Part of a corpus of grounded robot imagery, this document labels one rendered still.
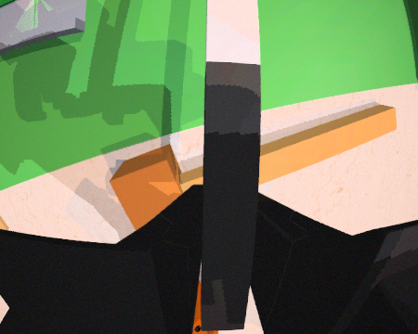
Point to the orange mallet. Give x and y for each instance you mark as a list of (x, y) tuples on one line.
[(147, 183)]

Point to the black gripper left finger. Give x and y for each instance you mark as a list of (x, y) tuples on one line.
[(147, 282)]

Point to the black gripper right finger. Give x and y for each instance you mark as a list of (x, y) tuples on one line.
[(309, 278)]

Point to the green flat mat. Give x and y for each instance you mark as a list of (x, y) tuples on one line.
[(138, 73)]

